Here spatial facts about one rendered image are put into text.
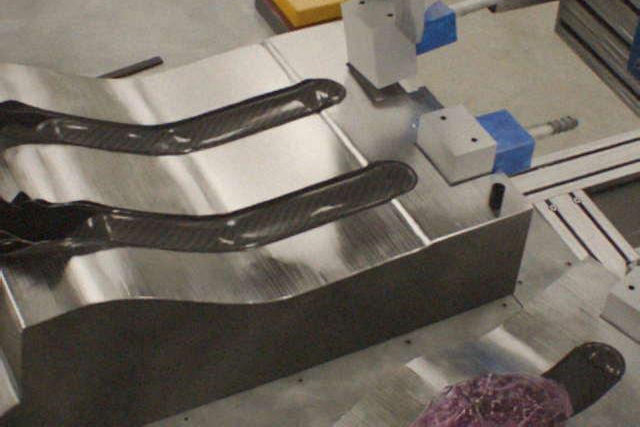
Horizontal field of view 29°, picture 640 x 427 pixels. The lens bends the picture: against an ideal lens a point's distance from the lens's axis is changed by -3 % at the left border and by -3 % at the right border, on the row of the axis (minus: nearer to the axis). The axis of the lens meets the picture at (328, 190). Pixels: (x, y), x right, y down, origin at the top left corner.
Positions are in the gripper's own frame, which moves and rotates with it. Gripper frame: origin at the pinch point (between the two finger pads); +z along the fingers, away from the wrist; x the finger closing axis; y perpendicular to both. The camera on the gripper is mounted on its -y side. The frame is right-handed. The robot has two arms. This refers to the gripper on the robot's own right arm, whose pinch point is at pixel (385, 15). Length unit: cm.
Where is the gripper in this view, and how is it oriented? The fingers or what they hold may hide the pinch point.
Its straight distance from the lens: 97.6
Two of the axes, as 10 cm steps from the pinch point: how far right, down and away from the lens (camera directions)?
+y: 8.8, -3.7, 2.9
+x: -4.6, -5.1, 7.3
